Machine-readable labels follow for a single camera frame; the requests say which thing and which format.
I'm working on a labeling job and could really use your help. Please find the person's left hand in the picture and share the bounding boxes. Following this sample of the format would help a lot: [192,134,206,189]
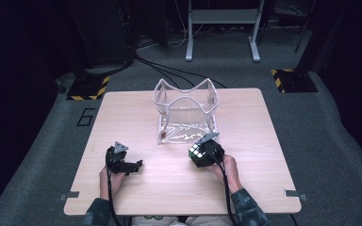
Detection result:
[98,167,127,202]

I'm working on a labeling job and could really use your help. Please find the black yellow striped base plate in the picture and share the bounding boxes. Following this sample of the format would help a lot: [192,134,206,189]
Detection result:
[66,74,111,102]
[270,68,320,94]

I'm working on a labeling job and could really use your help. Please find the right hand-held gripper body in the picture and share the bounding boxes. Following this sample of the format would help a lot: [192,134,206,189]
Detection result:
[195,132,226,169]

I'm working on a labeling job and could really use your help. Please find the colourful puzzle cube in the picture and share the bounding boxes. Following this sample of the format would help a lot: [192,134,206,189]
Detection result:
[188,142,207,162]

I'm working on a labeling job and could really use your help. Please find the white loose cables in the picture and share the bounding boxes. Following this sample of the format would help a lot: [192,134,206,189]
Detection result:
[137,0,206,50]

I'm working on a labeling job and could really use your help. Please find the black stand pole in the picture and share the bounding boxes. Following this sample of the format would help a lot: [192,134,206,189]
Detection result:
[294,0,317,54]

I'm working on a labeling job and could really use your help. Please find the person's right hand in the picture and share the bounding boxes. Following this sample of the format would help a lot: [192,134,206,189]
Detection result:
[206,153,243,195]

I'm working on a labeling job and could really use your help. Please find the black equipment cabinet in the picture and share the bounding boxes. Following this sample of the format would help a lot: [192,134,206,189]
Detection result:
[65,0,137,70]

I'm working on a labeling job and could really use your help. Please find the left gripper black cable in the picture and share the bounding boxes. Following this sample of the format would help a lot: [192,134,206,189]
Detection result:
[106,154,123,226]

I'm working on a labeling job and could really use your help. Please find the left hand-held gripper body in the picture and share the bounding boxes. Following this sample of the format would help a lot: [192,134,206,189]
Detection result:
[105,140,131,175]

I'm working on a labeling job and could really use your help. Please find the grey metal table bracket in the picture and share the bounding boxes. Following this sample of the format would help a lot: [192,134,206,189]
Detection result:
[283,188,308,202]
[58,190,80,202]

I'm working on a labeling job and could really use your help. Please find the white metal stand frame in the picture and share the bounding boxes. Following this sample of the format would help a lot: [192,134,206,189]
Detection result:
[185,0,267,63]

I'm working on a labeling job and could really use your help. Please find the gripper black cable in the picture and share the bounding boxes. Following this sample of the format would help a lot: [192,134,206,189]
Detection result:
[208,150,239,226]
[106,154,123,226]

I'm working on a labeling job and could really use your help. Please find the transparent plastic bag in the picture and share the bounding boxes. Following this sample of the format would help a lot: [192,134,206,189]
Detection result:
[152,77,221,146]

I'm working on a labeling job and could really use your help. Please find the black floor cables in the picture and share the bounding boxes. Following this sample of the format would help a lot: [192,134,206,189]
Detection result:
[134,55,227,90]

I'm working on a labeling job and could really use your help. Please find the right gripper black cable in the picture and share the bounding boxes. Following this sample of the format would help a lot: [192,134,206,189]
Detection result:
[208,150,239,226]

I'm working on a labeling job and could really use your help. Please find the person's light trousers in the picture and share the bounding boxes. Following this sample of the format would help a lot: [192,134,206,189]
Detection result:
[131,215,234,226]

